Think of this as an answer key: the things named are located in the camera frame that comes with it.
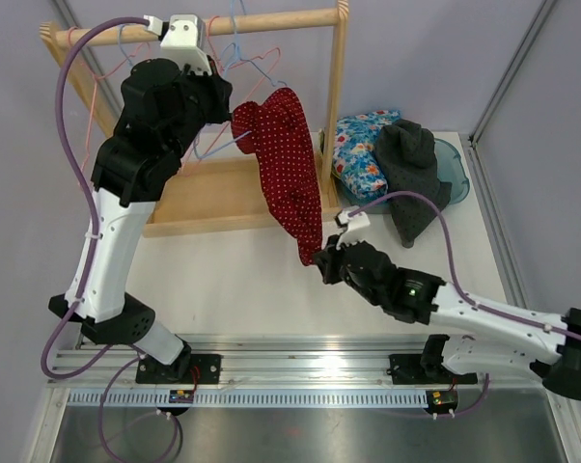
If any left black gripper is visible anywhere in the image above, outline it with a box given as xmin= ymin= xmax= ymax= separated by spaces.
xmin=162 ymin=53 xmax=232 ymax=159

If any red dotted skirt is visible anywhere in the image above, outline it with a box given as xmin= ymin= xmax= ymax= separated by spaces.
xmin=231 ymin=87 xmax=322 ymax=266

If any blue floral skirt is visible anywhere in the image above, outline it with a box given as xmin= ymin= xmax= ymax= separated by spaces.
xmin=332 ymin=109 xmax=401 ymax=203

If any pink wire hanger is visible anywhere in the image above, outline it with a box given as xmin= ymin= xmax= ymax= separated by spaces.
xmin=68 ymin=23 xmax=152 ymax=173

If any dark grey dotted skirt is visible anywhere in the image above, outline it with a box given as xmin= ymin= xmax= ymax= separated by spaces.
xmin=374 ymin=119 xmax=452 ymax=248

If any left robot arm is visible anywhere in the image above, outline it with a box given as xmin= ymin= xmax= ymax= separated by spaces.
xmin=48 ymin=58 xmax=232 ymax=383

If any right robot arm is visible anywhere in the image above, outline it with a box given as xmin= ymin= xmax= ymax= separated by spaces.
xmin=314 ymin=236 xmax=581 ymax=401

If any wooden clothes rack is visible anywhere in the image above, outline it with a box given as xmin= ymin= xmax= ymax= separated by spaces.
xmin=39 ymin=0 xmax=350 ymax=239

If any teal plastic tub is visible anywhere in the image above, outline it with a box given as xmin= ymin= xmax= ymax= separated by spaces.
xmin=335 ymin=138 xmax=471 ymax=215

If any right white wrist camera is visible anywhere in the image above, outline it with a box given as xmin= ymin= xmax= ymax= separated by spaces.
xmin=326 ymin=206 xmax=371 ymax=250

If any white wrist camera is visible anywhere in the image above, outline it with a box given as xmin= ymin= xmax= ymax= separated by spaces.
xmin=143 ymin=14 xmax=212 ymax=76
xmin=326 ymin=206 xmax=371 ymax=250

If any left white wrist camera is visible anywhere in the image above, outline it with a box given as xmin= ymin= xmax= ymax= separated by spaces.
xmin=143 ymin=14 xmax=212 ymax=76

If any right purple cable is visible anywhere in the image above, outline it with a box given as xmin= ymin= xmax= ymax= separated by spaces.
xmin=350 ymin=191 xmax=581 ymax=419

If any purple cable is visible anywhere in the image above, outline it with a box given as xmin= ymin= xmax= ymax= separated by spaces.
xmin=40 ymin=16 xmax=185 ymax=463
xmin=350 ymin=191 xmax=581 ymax=419

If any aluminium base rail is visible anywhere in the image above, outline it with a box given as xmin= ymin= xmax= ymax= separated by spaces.
xmin=46 ymin=333 xmax=572 ymax=390

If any left aluminium frame post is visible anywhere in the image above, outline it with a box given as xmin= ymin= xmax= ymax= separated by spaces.
xmin=39 ymin=0 xmax=120 ymax=135

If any aluminium frame post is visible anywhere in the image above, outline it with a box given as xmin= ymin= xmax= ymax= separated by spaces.
xmin=468 ymin=0 xmax=560 ymax=149
xmin=39 ymin=0 xmax=120 ymax=135

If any right aluminium frame post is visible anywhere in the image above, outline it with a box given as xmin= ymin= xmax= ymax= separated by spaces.
xmin=468 ymin=0 xmax=560 ymax=149

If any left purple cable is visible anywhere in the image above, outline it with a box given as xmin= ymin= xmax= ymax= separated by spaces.
xmin=40 ymin=16 xmax=185 ymax=463

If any slotted grey cable duct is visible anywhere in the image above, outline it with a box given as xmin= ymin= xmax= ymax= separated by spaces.
xmin=68 ymin=388 xmax=428 ymax=409

